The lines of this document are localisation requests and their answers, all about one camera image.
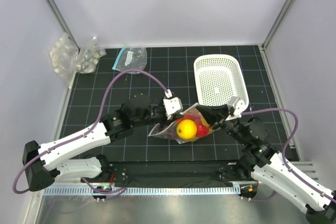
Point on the yellow round fruit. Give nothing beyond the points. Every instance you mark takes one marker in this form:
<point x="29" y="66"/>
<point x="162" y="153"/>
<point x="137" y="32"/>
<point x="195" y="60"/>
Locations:
<point x="186" y="129"/>

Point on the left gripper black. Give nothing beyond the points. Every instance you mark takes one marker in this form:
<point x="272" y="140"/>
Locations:
<point x="176" y="116"/>

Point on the dark red grape bunch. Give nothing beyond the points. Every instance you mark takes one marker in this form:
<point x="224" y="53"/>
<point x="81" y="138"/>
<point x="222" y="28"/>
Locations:
<point x="168" y="134"/>

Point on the white perforated plastic basket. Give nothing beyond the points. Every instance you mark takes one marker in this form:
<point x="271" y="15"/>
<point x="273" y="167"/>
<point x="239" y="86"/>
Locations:
<point x="218" y="78"/>

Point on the yellow banana bunch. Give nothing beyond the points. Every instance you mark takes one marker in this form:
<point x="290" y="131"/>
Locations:
<point x="206" y="125"/>

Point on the polka dot zip bag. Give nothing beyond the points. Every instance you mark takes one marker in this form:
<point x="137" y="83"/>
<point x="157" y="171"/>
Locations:
<point x="157" y="128"/>

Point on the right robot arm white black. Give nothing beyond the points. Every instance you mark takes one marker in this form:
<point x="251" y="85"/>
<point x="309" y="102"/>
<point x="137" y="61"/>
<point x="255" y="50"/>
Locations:
<point x="262" y="162"/>

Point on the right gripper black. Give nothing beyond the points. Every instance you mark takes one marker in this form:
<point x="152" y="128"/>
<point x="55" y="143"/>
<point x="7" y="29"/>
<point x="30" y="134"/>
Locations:
<point x="214" y="113"/>

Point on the aluminium corner post right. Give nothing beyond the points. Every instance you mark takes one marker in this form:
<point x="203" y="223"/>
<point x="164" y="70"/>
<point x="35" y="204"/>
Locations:
<point x="279" y="19"/>

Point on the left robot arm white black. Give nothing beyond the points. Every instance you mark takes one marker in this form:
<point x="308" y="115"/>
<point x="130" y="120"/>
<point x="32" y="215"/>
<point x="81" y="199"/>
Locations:
<point x="46" y="163"/>

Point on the red chili pepper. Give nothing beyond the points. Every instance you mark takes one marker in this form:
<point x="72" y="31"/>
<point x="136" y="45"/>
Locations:
<point x="196" y="117"/>

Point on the aluminium corner post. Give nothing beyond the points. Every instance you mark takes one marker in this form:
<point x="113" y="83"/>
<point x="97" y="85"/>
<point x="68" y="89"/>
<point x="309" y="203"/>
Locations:
<point x="279" y="19"/>
<point x="60" y="20"/>

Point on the polka dot bag middle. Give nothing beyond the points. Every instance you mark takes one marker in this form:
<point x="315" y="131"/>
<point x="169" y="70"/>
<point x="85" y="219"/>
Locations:
<point x="88" y="57"/>

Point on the slotted cable duct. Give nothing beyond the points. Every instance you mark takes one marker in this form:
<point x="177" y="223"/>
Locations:
<point x="131" y="191"/>

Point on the aluminium corner post left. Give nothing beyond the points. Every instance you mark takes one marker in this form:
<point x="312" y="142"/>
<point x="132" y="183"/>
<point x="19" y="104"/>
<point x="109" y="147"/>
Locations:
<point x="60" y="20"/>

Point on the blue zipper clear bag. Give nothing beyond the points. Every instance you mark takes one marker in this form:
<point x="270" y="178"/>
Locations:
<point x="131" y="58"/>

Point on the aluminium frame rail right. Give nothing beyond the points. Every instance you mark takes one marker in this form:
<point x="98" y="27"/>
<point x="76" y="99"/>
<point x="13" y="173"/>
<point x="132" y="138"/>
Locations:
<point x="307" y="168"/>

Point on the red apple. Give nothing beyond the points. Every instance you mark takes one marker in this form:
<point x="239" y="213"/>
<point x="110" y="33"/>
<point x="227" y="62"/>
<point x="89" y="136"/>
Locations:
<point x="202" y="130"/>

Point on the black grid mat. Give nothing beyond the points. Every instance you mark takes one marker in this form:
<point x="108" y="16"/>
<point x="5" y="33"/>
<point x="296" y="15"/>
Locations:
<point x="170" y="67"/>

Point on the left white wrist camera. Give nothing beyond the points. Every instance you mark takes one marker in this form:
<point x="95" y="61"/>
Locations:
<point x="172" y="106"/>

